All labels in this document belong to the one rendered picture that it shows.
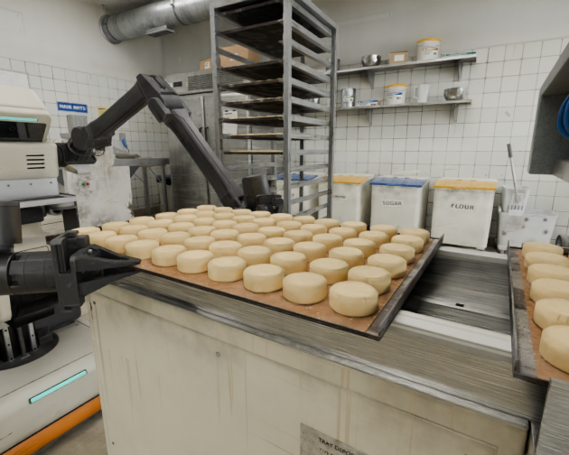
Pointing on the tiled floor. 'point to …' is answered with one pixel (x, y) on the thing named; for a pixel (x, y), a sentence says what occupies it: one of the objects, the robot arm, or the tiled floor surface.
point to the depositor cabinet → (532, 438)
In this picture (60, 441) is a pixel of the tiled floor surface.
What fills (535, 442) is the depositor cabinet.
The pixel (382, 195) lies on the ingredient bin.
